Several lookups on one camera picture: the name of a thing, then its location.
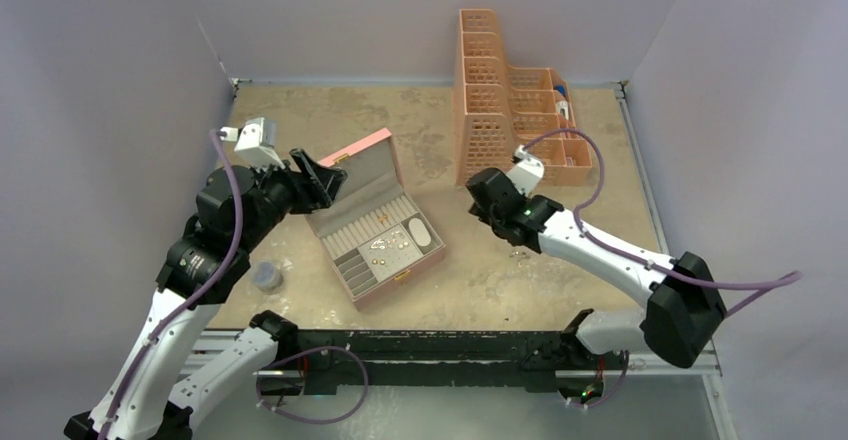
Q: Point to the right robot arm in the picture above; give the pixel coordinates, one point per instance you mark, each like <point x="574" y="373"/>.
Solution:
<point x="678" y="308"/>

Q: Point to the crystal earrings in box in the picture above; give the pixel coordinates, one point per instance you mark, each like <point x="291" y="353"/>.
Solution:
<point x="392" y="239"/>

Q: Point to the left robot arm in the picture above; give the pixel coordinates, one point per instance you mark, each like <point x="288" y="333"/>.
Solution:
<point x="235" y="210"/>

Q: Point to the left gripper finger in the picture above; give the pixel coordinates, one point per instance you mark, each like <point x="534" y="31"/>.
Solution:
<point x="303" y="161"/>
<point x="324" y="184"/>

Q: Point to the small clear round container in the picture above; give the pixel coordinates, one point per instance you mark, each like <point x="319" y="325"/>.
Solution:
<point x="267" y="277"/>

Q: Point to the white oval box insert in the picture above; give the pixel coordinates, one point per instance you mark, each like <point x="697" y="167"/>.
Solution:
<point x="419" y="232"/>

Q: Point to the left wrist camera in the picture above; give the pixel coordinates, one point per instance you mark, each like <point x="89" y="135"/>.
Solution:
<point x="254" y="142"/>

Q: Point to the blue white items in organizer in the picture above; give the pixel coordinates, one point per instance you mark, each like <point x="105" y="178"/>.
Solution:
<point x="562" y="104"/>

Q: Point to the pink jewelry box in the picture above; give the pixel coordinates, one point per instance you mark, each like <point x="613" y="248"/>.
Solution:
<point x="372" y="200"/>

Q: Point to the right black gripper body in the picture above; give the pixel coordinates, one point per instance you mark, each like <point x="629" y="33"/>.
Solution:
<point x="484" y="218"/>

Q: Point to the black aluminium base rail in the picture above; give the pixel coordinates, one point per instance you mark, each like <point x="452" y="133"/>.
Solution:
<point x="536" y="361"/>

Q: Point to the orange mesh desk organizer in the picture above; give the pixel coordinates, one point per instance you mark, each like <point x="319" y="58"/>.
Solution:
<point x="497" y="106"/>

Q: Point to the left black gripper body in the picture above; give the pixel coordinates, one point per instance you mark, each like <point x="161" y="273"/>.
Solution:
<point x="286" y="192"/>

